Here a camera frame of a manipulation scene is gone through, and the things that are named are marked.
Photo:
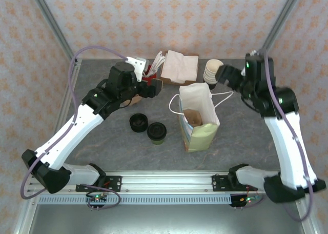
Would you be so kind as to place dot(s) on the cream paper cup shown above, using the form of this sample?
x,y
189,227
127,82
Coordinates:
x,y
208,76
212,66

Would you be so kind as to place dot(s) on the green cup with black lid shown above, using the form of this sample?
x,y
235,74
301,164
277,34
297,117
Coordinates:
x,y
156,132

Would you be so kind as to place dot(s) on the brown pulp cup carrier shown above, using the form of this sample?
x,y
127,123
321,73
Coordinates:
x,y
193,117
135,100

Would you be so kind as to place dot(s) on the aluminium frame post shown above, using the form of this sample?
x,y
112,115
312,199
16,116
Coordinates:
x,y
53,23
284,16

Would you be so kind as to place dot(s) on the cardboard napkin box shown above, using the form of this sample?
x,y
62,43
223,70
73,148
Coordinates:
x,y
166,80

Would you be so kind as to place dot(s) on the small circuit board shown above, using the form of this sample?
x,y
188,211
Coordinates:
x,y
243,200
97,198

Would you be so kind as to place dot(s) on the red straw holder cup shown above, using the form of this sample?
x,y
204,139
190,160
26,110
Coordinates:
x,y
150,77

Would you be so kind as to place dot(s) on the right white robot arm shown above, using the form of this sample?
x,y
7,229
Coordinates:
x,y
289,146

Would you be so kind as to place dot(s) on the white paper napkin stack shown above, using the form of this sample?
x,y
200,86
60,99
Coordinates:
x,y
179,64

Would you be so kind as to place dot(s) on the white wrapped straw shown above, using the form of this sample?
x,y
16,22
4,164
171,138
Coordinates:
x,y
162,57
158,55
164,60

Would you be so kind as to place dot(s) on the black lidded coffee cup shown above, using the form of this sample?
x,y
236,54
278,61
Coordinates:
x,y
138,123

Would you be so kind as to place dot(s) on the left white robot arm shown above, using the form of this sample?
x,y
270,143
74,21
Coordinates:
x,y
71,131

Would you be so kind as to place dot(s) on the white paper carry bag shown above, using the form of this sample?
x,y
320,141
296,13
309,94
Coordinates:
x,y
205,100

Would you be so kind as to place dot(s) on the grey metal panel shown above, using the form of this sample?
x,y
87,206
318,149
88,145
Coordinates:
x,y
164,221

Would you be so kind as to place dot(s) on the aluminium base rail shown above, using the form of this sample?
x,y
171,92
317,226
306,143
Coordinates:
x,y
166,182

